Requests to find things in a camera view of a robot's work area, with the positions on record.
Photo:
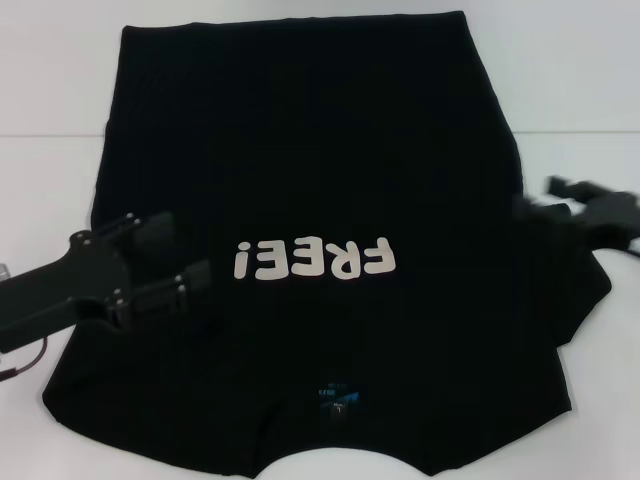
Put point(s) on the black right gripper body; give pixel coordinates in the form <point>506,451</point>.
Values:
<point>615,217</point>

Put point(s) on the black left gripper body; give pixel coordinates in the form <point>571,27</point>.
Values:
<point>85,280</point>

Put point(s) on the black shirt with white print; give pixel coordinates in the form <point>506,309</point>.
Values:
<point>320,150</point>

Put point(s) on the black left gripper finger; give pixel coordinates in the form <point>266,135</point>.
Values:
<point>150,230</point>
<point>170,292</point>

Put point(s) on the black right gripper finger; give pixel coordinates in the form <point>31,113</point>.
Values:
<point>550,212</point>
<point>570,189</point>

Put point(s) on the silver plug connector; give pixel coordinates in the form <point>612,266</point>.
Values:
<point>4,271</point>

